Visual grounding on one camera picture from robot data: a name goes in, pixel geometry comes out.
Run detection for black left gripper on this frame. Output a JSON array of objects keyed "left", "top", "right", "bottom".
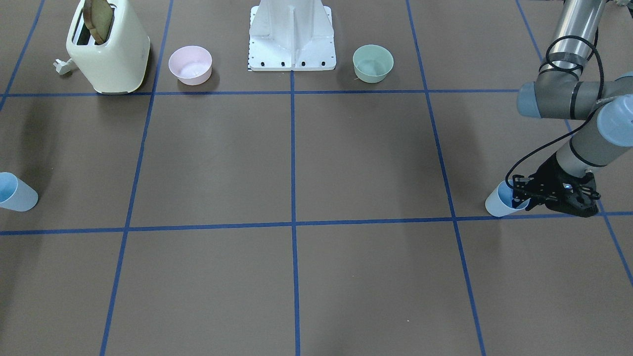
[{"left": 512, "top": 155, "right": 601, "bottom": 217}]

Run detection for light blue cup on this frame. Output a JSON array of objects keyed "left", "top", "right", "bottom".
[
  {"left": 0, "top": 172, "right": 39, "bottom": 212},
  {"left": 485, "top": 180, "right": 526, "bottom": 217}
]

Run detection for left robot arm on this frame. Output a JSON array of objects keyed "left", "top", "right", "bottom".
[{"left": 504, "top": 0, "right": 633, "bottom": 217}]

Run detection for green bowl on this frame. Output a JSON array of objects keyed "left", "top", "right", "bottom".
[{"left": 352, "top": 44, "right": 394, "bottom": 84}]

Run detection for pink bowl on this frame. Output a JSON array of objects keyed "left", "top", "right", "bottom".
[{"left": 168, "top": 45, "right": 213, "bottom": 86}]

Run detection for cream toaster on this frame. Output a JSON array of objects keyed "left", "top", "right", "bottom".
[{"left": 65, "top": 0, "right": 151, "bottom": 94}]

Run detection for bread slice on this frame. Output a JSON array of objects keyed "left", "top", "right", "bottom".
[{"left": 82, "top": 0, "right": 114, "bottom": 45}]

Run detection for white toaster plug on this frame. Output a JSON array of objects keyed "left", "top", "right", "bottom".
[{"left": 53, "top": 58, "right": 77, "bottom": 75}]

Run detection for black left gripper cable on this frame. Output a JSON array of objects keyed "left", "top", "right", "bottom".
[{"left": 505, "top": 35, "right": 605, "bottom": 191}]

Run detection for white camera pillar base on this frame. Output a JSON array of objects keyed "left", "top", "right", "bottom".
[{"left": 247, "top": 0, "right": 337, "bottom": 72}]

